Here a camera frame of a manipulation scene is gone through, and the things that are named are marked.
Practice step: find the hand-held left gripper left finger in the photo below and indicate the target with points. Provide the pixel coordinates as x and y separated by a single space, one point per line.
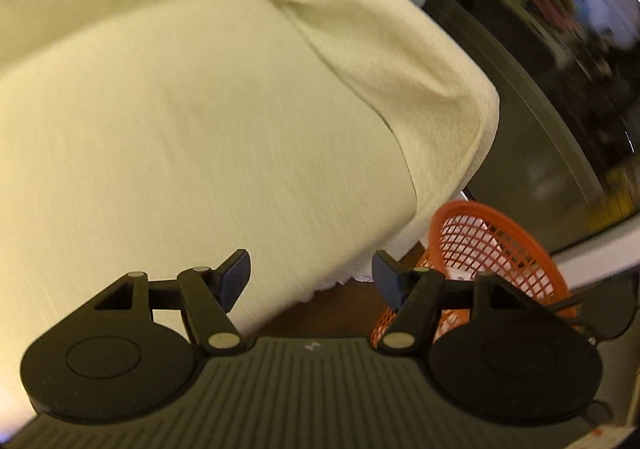
235 279

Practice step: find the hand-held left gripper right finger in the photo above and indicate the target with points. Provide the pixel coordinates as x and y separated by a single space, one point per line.
387 279

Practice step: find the cream covered sofa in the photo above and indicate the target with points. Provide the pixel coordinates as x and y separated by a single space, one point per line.
175 129

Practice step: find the dark glass window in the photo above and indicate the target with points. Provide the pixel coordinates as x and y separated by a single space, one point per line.
550 129

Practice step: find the white window frame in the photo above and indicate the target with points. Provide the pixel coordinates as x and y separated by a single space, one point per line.
600 249

